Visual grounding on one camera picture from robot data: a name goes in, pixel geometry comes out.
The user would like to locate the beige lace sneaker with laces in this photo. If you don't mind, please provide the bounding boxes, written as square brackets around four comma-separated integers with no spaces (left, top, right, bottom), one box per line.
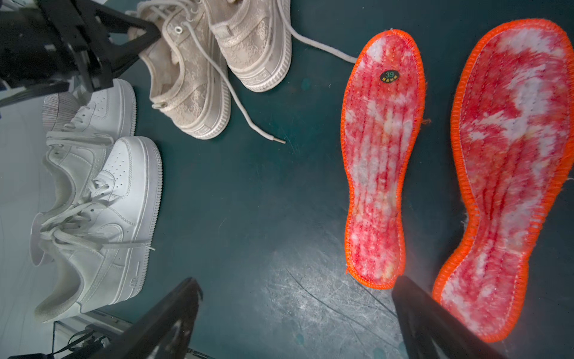
[203,0,357,93]

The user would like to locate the red orange insole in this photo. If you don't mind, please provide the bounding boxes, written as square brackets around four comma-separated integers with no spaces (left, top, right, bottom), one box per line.
[340,29,427,290]

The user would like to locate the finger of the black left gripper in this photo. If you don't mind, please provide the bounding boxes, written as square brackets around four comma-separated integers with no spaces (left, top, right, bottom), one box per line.
[36,0,161,92]

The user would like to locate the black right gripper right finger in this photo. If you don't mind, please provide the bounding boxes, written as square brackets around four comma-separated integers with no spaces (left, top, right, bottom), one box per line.
[392,276,503,358]

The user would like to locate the white sneaker rear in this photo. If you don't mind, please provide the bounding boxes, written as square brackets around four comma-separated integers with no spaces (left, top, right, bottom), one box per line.
[46,79,137,150]

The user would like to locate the white sneaker front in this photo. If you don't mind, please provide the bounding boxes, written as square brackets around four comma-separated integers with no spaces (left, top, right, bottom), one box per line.
[34,136,163,323]

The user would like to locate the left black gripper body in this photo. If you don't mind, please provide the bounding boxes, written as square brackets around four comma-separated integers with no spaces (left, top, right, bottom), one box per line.
[1,1,90,107]

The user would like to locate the white sneaker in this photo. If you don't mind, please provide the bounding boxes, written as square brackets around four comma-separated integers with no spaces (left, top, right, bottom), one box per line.
[46,79,137,150]
[34,136,163,323]

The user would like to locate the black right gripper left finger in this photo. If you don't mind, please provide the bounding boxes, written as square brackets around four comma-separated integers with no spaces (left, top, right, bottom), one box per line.
[93,278,203,358]

